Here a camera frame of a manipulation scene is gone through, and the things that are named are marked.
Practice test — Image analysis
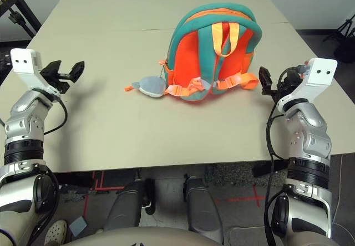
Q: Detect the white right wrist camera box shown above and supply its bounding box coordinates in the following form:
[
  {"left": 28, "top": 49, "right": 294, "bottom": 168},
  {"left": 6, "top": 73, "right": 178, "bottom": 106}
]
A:
[{"left": 276, "top": 58, "right": 338, "bottom": 114}]

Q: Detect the grey left robot leg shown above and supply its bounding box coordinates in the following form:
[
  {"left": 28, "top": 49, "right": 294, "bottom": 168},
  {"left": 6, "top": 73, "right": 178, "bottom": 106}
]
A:
[{"left": 104, "top": 179, "right": 156, "bottom": 232}]

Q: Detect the grey robot leg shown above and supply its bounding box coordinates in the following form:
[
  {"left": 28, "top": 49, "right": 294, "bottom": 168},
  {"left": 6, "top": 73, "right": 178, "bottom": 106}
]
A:
[
  {"left": 182, "top": 175, "right": 224, "bottom": 244},
  {"left": 104, "top": 179, "right": 156, "bottom": 232}
]

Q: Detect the grey plush toy pendant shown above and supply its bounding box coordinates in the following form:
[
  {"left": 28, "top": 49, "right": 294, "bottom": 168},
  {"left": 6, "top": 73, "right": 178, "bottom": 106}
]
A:
[{"left": 130, "top": 75, "right": 169, "bottom": 99}]

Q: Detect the orange and teal backpack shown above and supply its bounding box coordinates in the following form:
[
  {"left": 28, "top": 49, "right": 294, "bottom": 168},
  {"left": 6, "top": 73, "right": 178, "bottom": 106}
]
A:
[{"left": 124, "top": 2, "right": 263, "bottom": 104}]

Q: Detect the beige robot torso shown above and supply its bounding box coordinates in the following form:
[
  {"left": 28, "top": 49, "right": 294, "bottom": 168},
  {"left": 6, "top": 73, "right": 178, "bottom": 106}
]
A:
[{"left": 63, "top": 226, "right": 278, "bottom": 246}]

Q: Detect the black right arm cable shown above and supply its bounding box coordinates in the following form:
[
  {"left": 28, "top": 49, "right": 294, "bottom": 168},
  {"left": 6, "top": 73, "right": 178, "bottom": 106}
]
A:
[{"left": 263, "top": 68, "right": 289, "bottom": 246}]

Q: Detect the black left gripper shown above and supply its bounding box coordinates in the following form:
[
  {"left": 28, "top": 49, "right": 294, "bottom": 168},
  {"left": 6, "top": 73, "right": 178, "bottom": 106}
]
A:
[{"left": 38, "top": 60, "right": 85, "bottom": 95}]

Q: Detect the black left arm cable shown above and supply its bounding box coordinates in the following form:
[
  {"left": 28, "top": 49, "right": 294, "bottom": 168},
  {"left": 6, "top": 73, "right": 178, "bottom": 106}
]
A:
[{"left": 27, "top": 95, "right": 69, "bottom": 245}]

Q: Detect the black-framed side table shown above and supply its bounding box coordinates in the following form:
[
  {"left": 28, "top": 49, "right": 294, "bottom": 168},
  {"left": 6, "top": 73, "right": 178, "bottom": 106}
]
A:
[{"left": 0, "top": 0, "right": 42, "bottom": 47}]

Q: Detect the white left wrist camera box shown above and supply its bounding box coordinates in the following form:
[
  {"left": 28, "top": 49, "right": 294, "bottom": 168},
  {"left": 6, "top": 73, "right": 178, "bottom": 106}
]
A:
[{"left": 10, "top": 48, "right": 62, "bottom": 96}]

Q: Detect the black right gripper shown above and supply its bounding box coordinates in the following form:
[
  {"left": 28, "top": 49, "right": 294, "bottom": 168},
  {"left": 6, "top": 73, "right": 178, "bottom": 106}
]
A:
[{"left": 258, "top": 66, "right": 303, "bottom": 101}]

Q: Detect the black table foot bar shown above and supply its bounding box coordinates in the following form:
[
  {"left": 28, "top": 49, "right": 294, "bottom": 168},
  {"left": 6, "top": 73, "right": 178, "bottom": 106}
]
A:
[{"left": 252, "top": 161, "right": 289, "bottom": 178}]

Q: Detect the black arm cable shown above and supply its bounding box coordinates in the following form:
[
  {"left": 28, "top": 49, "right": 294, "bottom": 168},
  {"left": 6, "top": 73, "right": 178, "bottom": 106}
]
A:
[
  {"left": 27, "top": 95, "right": 69, "bottom": 245},
  {"left": 263, "top": 68, "right": 289, "bottom": 246}
]

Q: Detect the grey right robot leg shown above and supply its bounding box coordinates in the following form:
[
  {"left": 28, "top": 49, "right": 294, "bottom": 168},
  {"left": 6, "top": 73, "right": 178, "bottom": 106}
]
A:
[{"left": 182, "top": 175, "right": 224, "bottom": 244}]

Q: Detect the black tripod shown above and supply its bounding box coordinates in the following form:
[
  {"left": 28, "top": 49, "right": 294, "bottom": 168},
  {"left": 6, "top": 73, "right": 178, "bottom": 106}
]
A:
[{"left": 323, "top": 14, "right": 355, "bottom": 64}]

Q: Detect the white perforated shoe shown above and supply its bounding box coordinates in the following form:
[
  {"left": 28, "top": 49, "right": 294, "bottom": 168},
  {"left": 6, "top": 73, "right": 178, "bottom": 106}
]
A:
[{"left": 43, "top": 219, "right": 68, "bottom": 246}]

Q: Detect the grey square pad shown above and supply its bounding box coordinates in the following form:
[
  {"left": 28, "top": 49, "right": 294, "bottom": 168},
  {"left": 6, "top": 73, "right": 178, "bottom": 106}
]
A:
[{"left": 69, "top": 215, "right": 88, "bottom": 237}]

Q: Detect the black rod with clamp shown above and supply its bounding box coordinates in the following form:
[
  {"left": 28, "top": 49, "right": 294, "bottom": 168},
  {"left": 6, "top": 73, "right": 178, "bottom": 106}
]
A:
[{"left": 0, "top": 0, "right": 22, "bottom": 22}]

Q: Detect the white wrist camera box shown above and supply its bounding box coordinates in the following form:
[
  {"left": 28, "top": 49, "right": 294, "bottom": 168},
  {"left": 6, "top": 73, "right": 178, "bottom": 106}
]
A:
[
  {"left": 276, "top": 58, "right": 338, "bottom": 114},
  {"left": 10, "top": 48, "right": 62, "bottom": 96}
]

